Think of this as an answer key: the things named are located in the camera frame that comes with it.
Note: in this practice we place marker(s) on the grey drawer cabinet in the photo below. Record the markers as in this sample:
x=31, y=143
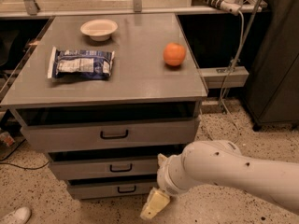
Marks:
x=101, y=112

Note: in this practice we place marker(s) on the grey metal beam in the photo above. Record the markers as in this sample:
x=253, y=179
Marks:
x=220, y=77

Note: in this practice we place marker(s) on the grey drawer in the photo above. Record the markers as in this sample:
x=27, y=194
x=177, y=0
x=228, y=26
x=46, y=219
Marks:
x=126, y=186
x=102, y=168
x=92, y=137

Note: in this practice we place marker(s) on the blue chip bag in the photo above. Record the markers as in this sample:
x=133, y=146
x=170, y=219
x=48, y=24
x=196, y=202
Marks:
x=89, y=64

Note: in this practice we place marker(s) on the grey bottom drawer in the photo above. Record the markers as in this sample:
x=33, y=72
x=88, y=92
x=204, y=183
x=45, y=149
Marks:
x=126, y=186

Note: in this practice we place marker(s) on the white paper bowl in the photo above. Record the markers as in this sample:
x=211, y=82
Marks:
x=99, y=30

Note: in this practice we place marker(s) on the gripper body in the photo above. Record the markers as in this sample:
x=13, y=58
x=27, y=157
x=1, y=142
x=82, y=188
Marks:
x=165, y=178

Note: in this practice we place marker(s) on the grey top drawer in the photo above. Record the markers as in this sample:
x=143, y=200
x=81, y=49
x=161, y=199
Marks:
x=92, y=137

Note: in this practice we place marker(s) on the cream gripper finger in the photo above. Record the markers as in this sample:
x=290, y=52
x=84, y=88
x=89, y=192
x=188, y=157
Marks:
x=161, y=159

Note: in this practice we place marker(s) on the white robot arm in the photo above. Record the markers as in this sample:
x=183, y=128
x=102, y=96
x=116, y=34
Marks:
x=221, y=163

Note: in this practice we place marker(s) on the white shoe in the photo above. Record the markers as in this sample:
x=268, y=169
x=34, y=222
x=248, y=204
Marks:
x=19, y=216

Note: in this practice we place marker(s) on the orange fruit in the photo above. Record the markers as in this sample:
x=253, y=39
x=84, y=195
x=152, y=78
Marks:
x=174, y=54

